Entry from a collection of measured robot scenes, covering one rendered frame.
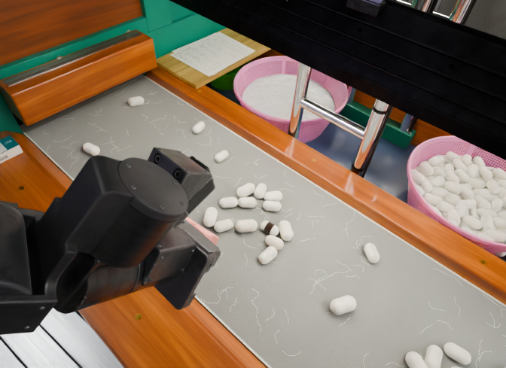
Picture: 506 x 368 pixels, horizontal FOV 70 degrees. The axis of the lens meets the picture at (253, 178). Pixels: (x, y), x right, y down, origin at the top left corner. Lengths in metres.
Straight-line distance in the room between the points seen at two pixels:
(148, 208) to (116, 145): 0.53
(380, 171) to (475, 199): 0.19
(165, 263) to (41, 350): 0.36
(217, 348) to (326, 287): 0.18
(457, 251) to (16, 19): 0.83
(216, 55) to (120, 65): 0.25
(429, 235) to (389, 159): 0.28
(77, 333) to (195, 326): 0.21
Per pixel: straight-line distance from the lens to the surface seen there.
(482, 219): 0.76
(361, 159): 0.67
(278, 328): 0.53
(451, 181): 0.79
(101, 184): 0.24
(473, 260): 0.66
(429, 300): 0.61
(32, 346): 0.66
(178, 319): 0.51
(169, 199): 0.26
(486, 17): 3.07
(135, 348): 0.51
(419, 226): 0.65
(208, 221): 0.59
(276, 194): 0.63
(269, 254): 0.56
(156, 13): 0.92
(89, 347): 0.63
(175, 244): 0.33
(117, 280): 0.31
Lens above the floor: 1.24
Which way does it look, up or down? 48 degrees down
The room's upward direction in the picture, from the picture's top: 5 degrees clockwise
